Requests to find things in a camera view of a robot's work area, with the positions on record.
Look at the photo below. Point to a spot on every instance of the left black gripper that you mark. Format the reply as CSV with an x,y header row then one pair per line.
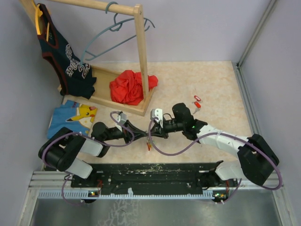
x,y
129,132

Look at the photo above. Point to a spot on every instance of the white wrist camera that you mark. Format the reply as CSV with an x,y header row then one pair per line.
x,y
157,115
121,118

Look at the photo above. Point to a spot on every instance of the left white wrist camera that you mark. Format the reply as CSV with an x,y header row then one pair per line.
x,y
121,118

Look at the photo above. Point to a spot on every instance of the red handled metal key organizer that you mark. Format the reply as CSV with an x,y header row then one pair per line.
x,y
149,144

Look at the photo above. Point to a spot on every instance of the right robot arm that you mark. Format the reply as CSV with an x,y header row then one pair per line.
x,y
201,132

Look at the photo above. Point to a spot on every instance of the aluminium frame rail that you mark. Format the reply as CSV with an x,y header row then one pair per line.
x,y
249,99

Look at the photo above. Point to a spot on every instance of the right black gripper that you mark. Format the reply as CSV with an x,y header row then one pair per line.
x,y
157,130

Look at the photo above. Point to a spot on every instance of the grey slotted cable duct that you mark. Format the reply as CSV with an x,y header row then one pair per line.
x,y
90,195

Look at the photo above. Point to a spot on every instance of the teal wire hanger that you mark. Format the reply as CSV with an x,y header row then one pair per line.
x,y
89,55

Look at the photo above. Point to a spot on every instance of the wooden clothes rack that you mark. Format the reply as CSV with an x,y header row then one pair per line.
x,y
80,20

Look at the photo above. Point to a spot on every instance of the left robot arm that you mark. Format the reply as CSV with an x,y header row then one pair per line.
x,y
61,150

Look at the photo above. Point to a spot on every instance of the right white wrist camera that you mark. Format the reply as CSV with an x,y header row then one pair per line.
x,y
157,115

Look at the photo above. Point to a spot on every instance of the yellow plastic hanger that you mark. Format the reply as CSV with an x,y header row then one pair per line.
x,y
38,15

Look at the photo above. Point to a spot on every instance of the navy basketball jersey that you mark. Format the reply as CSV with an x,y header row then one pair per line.
x,y
75,78

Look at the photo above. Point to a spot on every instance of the red crumpled shirt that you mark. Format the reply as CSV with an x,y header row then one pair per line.
x,y
127,88

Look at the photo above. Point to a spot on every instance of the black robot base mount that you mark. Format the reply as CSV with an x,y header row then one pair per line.
x,y
151,178

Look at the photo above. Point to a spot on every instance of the blue pikachu shirt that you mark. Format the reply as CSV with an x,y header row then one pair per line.
x,y
74,116

